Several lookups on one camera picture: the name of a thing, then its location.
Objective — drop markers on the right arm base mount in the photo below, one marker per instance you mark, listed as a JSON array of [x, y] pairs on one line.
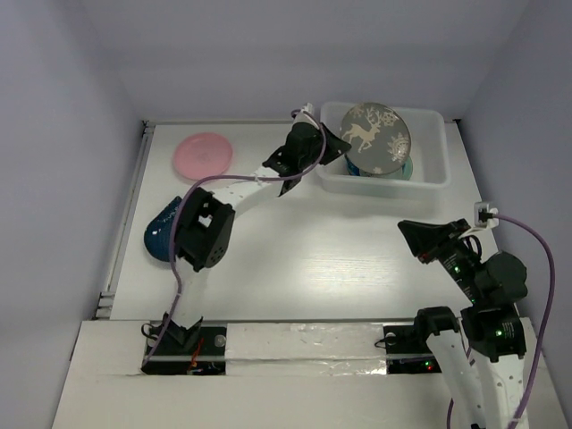
[[405, 345]]

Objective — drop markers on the pink round plate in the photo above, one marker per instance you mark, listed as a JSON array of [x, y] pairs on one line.
[[201, 155]]

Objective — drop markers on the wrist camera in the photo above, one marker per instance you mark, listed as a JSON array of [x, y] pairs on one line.
[[305, 114], [484, 220]]

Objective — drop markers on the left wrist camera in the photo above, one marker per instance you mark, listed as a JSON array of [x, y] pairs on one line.
[[305, 114]]

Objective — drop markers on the green flower round plate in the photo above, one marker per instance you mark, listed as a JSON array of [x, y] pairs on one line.
[[404, 173]]

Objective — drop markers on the blue polka dot plate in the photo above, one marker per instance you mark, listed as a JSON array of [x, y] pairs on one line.
[[352, 168]]

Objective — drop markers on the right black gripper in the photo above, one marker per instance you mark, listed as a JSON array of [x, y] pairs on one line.
[[429, 239]]

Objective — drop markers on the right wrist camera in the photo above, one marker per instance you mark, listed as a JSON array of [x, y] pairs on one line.
[[484, 220]]

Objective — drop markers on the translucent plastic bin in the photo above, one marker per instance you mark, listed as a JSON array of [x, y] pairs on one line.
[[429, 153]]

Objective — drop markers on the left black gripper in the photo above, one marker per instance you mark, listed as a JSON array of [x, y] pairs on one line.
[[334, 147]]

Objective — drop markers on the grey reindeer plate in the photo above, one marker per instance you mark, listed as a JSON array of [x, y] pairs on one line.
[[380, 139]]

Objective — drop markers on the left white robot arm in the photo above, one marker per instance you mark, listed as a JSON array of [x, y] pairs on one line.
[[202, 225]]

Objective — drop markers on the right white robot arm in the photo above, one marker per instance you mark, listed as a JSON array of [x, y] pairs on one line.
[[481, 352]]

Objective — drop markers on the dark blue leaf plate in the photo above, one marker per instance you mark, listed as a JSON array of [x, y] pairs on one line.
[[157, 234]]

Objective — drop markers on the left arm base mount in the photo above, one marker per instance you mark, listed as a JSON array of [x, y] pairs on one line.
[[198, 350]]

